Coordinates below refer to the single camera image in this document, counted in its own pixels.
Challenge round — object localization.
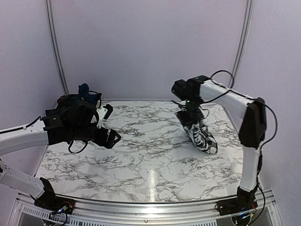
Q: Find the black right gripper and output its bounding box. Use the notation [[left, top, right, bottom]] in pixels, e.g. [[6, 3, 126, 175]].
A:
[[177, 96, 204, 129]]

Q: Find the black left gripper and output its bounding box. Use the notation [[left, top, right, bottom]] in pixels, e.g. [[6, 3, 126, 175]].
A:
[[71, 124, 121, 148]]

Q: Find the black white plaid shirt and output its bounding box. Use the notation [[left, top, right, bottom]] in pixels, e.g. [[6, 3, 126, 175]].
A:
[[183, 120, 218, 154]]

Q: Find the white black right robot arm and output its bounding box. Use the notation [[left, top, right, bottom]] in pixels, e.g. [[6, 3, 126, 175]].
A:
[[171, 75, 267, 211]]

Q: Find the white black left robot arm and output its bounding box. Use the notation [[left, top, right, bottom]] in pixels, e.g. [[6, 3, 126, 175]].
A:
[[0, 101, 121, 210]]

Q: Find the dark blue green clothes pile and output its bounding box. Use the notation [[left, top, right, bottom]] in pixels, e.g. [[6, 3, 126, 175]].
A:
[[45, 83, 102, 116]]

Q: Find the right aluminium frame post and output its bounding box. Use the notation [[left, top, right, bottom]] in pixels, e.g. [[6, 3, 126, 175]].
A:
[[229, 0, 253, 88]]

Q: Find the aluminium frame post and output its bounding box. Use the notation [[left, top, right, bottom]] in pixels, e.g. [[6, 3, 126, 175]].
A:
[[45, 0, 69, 95], [229, 0, 253, 88]]

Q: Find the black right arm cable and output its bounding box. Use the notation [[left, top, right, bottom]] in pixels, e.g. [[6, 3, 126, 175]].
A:
[[171, 70, 278, 146]]

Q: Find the front aluminium table rail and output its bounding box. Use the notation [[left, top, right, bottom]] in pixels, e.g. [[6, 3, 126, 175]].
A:
[[7, 189, 283, 226]]

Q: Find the left aluminium frame post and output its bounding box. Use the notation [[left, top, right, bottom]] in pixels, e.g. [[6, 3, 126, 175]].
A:
[[45, 0, 69, 95]]

